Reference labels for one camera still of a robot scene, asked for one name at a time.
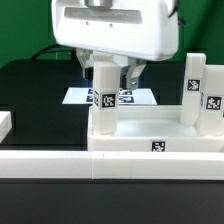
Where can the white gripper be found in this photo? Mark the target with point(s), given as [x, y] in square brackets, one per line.
[143, 29]

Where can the white desk top tray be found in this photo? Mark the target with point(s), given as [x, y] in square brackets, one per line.
[153, 129]

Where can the white front fence bar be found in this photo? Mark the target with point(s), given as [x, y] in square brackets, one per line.
[111, 165]

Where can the white marker base bracket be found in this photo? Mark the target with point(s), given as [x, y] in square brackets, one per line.
[75, 95]

